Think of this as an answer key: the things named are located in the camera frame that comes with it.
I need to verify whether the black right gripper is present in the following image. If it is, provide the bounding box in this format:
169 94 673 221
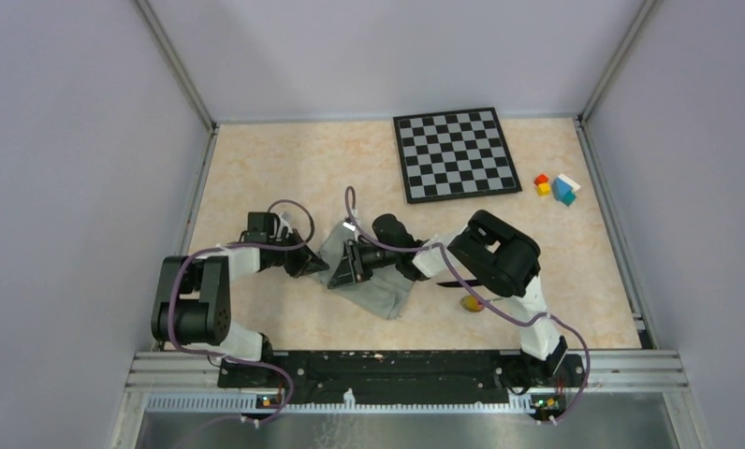
329 239 400 290

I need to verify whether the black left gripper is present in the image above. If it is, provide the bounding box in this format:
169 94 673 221
268 227 329 278

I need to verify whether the grey cloth napkin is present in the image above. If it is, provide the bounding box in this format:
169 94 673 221
313 223 415 320

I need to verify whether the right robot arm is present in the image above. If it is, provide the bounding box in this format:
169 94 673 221
327 210 568 394

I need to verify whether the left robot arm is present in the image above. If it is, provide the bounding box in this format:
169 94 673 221
151 211 329 387

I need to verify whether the iridescent metal spoon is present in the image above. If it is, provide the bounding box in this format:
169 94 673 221
460 296 487 312

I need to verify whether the dark purple knife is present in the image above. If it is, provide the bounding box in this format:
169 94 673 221
436 280 482 288

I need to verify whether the black and grey chessboard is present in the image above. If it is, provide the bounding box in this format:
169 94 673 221
392 107 522 204

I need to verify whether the yellow wooden block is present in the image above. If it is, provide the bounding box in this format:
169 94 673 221
535 182 552 196

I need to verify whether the red wooden block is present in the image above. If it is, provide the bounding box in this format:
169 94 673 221
533 173 549 185

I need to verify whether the blue wooden block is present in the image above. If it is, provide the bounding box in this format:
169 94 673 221
551 178 574 202

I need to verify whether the white wooden block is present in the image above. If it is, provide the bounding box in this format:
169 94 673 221
557 173 581 192

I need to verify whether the teal wooden block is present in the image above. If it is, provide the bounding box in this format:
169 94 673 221
560 191 577 207

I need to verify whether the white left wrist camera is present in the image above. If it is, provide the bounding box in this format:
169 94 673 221
277 211 293 234

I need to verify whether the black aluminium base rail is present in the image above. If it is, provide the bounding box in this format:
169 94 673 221
124 350 684 428

